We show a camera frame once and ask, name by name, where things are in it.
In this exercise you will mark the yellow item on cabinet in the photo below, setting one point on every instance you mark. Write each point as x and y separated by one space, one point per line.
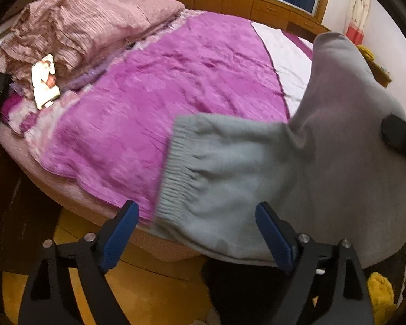
364 52

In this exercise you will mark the yellow plush item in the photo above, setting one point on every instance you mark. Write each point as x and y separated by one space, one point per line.
382 294

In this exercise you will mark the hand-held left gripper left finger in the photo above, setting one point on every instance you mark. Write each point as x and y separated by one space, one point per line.
118 237

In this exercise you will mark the grey pants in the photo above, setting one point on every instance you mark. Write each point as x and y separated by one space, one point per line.
291 176

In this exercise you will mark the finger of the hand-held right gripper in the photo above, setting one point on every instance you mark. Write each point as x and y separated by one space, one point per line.
401 135

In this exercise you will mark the purple floral bedspread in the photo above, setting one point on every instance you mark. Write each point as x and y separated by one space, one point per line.
155 91

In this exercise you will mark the pink mattress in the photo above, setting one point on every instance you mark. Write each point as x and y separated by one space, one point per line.
88 198

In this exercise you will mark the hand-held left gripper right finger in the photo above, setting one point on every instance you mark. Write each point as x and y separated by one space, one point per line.
274 237

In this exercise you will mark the pink striped quilt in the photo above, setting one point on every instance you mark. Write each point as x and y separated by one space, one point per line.
88 27

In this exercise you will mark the wooden cabinet row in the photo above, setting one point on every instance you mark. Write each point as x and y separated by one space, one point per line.
257 6

